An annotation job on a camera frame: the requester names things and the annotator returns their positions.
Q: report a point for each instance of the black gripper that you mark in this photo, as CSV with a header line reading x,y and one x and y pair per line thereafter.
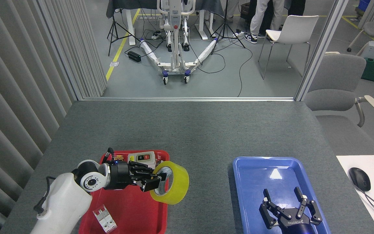
x,y
295,224
118,175

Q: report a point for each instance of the yellow tape roll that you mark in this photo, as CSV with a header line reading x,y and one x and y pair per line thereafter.
x,y
177,182

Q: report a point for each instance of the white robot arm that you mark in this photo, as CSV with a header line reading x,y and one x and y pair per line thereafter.
x,y
63,201

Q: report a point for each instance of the black yellow push button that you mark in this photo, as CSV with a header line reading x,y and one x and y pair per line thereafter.
x,y
119,158

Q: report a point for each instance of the red plastic tray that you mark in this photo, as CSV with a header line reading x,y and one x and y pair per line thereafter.
x,y
135,208

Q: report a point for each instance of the blue plastic tray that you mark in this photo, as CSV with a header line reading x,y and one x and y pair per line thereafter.
x,y
258,182

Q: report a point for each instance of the white circuit breaker block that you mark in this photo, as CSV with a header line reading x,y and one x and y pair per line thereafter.
x,y
105,221

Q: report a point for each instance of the black computer mouse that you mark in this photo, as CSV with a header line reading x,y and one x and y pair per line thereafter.
x,y
359,178

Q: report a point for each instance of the white side table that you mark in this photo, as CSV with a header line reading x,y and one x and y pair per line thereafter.
x,y
349,161

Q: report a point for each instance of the white wheeled stand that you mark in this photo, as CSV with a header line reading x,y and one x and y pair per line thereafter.
x,y
175,61

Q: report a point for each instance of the black power strip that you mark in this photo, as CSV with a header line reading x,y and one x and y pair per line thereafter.
x,y
134,56

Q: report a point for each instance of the grey office chair with armrest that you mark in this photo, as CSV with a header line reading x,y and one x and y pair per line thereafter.
x,y
334,81

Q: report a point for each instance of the white power strip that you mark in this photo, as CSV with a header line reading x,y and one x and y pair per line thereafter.
x,y
156,35

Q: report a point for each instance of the black tripod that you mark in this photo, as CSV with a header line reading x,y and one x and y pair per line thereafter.
x,y
113,27
226,27

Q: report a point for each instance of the person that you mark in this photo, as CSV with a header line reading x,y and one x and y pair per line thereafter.
x,y
161,23
299,5
260,16
231,8

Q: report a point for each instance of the grey slatted partition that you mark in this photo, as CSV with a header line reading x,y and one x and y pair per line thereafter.
x,y
11,97

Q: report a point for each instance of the desk with dark cloth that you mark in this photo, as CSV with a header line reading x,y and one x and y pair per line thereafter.
x,y
131,6

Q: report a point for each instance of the white plastic chair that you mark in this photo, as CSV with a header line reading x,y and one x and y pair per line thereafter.
x,y
295,29

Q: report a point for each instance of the black crate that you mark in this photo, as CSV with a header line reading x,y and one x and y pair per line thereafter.
x,y
244,9

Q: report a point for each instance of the blue plastic bin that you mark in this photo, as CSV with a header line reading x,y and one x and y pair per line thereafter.
x,y
364,5

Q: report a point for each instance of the small black switch component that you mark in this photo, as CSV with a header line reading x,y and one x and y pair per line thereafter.
x,y
158,162

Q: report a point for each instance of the white two-button switch box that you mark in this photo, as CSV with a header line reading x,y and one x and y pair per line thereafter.
x,y
141,157

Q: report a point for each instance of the silver frame post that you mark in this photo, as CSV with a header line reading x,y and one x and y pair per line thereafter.
x,y
320,48

